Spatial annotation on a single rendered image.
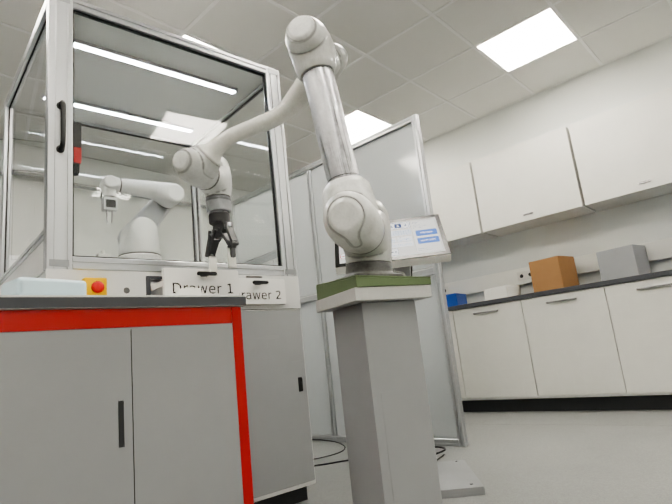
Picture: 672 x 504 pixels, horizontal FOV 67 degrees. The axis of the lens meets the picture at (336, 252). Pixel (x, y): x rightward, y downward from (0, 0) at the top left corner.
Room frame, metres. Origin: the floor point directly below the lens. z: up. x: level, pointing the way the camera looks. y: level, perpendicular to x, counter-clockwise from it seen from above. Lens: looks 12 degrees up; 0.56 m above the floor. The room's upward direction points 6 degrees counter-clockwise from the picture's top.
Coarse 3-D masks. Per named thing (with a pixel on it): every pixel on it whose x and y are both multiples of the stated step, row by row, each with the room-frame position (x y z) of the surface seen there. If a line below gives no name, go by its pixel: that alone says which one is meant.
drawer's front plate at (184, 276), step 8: (168, 272) 1.70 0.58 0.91; (176, 272) 1.72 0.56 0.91; (184, 272) 1.74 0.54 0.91; (192, 272) 1.76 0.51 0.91; (224, 272) 1.84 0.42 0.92; (232, 272) 1.87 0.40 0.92; (168, 280) 1.70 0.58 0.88; (176, 280) 1.72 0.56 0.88; (184, 280) 1.74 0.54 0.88; (192, 280) 1.76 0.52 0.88; (200, 280) 1.78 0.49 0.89; (208, 280) 1.80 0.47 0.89; (216, 280) 1.82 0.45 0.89; (224, 280) 1.84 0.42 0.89; (232, 280) 1.87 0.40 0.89; (168, 288) 1.70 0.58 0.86; (176, 288) 1.72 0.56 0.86; (208, 288) 1.80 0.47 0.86; (216, 288) 1.82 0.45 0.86; (224, 288) 1.84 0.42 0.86; (232, 288) 1.86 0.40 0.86
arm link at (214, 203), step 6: (210, 198) 1.70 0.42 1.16; (216, 198) 1.70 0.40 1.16; (222, 198) 1.71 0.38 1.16; (228, 198) 1.72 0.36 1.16; (210, 204) 1.70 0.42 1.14; (216, 204) 1.70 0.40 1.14; (222, 204) 1.70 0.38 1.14; (228, 204) 1.72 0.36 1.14; (210, 210) 1.71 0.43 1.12; (216, 210) 1.71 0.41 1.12; (222, 210) 1.72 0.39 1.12; (228, 210) 1.73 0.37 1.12
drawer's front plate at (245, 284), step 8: (240, 280) 2.05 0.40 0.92; (248, 280) 2.08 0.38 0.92; (264, 280) 2.13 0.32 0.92; (272, 280) 2.16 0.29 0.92; (280, 280) 2.19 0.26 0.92; (240, 288) 2.05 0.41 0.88; (248, 288) 2.07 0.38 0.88; (256, 288) 2.10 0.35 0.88; (264, 288) 2.13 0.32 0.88; (272, 288) 2.16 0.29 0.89; (280, 288) 2.18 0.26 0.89; (248, 296) 2.07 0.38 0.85; (256, 296) 2.10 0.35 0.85; (264, 296) 2.13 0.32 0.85; (272, 296) 2.15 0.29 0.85; (280, 296) 2.18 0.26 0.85; (248, 304) 2.08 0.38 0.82; (256, 304) 2.11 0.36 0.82; (264, 304) 2.14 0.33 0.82
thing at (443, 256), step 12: (420, 216) 2.40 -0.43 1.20; (432, 216) 2.39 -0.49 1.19; (444, 240) 2.26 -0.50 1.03; (336, 252) 2.30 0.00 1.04; (432, 252) 2.21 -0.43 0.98; (444, 252) 2.20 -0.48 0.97; (336, 264) 2.24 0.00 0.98; (396, 264) 2.23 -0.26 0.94; (408, 264) 2.24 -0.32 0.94; (420, 264) 2.24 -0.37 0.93
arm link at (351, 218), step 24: (312, 24) 1.36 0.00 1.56; (288, 48) 1.42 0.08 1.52; (312, 48) 1.39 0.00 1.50; (312, 72) 1.42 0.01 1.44; (312, 96) 1.43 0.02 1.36; (336, 96) 1.44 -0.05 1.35; (336, 120) 1.42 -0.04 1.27; (336, 144) 1.42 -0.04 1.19; (336, 168) 1.42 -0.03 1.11; (336, 192) 1.39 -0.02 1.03; (360, 192) 1.38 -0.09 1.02; (336, 216) 1.36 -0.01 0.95; (360, 216) 1.34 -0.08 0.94; (336, 240) 1.41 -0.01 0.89; (360, 240) 1.40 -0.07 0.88
